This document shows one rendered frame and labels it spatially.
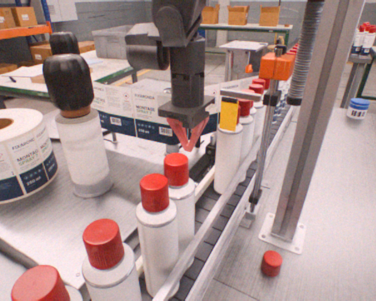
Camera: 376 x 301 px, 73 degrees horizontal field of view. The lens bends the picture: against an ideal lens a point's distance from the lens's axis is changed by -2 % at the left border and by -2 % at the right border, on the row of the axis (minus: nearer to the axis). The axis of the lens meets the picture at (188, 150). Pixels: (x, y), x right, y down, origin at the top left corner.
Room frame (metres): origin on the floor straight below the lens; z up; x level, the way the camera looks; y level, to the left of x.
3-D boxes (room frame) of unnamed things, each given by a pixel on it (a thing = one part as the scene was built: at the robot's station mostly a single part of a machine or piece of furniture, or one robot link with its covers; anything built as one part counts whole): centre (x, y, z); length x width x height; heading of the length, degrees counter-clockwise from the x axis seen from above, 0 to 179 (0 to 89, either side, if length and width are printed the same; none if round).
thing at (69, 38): (0.86, 0.39, 1.04); 0.09 x 0.09 x 0.29
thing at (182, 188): (0.28, 0.02, 0.98); 0.05 x 0.05 x 0.20
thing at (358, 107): (1.02, -0.72, 0.87); 0.07 x 0.07 x 0.07
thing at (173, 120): (0.44, 0.00, 1.05); 0.07 x 0.07 x 0.09; 62
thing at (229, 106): (0.41, -0.07, 1.09); 0.03 x 0.01 x 0.06; 62
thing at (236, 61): (0.83, -0.18, 1.01); 0.14 x 0.13 x 0.26; 152
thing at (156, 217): (0.24, 0.04, 0.98); 0.05 x 0.05 x 0.20
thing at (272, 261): (0.30, -0.15, 0.85); 0.03 x 0.03 x 0.03
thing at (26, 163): (0.52, 0.44, 0.95); 0.20 x 0.20 x 0.14
